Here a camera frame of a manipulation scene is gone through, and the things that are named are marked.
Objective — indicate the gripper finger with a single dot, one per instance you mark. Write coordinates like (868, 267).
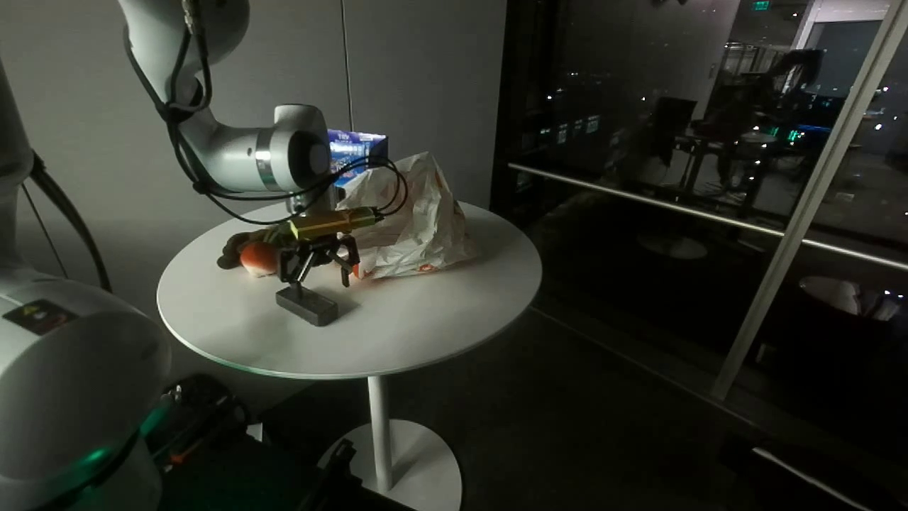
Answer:
(346, 266)
(299, 270)

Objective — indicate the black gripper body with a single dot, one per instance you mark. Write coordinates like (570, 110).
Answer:
(313, 248)

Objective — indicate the grey block duster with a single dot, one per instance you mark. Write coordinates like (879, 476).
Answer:
(316, 304)

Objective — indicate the brown moose toy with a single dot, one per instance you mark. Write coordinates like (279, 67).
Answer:
(230, 255)

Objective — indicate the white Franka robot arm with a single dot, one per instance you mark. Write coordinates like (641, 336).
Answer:
(245, 158)

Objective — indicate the white plastic bag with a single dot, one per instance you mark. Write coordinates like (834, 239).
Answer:
(425, 228)

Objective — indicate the blue snack variety box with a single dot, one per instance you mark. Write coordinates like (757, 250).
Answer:
(364, 147)

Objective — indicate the white table pedestal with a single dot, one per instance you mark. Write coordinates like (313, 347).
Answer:
(377, 426)

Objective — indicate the white window rail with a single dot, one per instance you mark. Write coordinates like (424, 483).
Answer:
(661, 205)

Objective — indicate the white window post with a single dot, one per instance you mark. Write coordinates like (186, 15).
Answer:
(811, 199)

